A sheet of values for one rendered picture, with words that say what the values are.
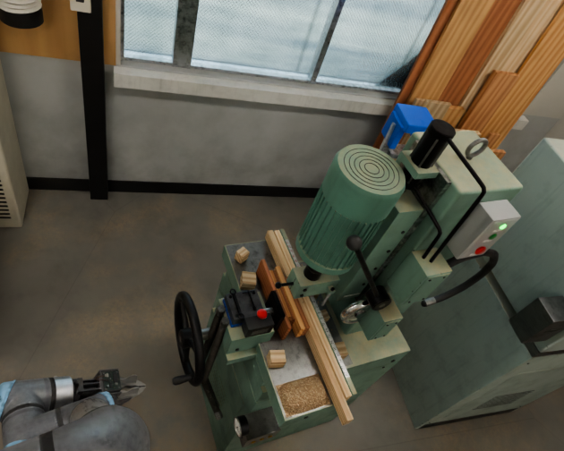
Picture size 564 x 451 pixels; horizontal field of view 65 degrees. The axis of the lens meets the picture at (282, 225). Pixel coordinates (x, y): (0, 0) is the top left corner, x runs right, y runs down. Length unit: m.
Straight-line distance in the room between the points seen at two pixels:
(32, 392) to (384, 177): 0.98
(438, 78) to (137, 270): 1.91
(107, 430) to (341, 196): 0.63
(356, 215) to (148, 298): 1.62
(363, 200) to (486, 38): 1.81
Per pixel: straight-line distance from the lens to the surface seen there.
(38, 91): 2.47
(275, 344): 1.37
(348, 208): 0.99
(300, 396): 1.29
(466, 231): 1.20
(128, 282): 2.47
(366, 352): 1.59
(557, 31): 2.88
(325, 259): 1.13
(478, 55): 2.70
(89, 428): 0.66
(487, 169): 1.22
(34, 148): 2.70
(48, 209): 2.80
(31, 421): 1.23
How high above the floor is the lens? 2.09
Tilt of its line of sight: 47 degrees down
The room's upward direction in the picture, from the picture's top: 23 degrees clockwise
